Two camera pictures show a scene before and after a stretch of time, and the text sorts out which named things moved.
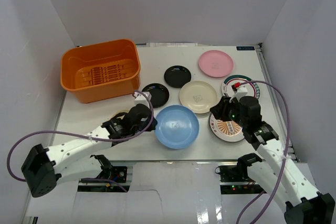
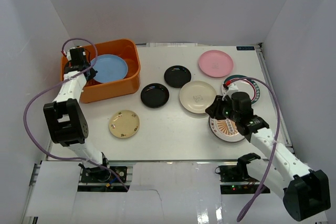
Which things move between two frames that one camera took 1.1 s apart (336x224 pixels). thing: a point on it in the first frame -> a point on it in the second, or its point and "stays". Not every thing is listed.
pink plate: [216, 63] stays
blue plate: [177, 126] -> [111, 68]
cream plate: [198, 96] stays
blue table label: [245, 48] stays
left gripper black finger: [152, 126] -> [90, 74]
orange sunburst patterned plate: [228, 131] stays
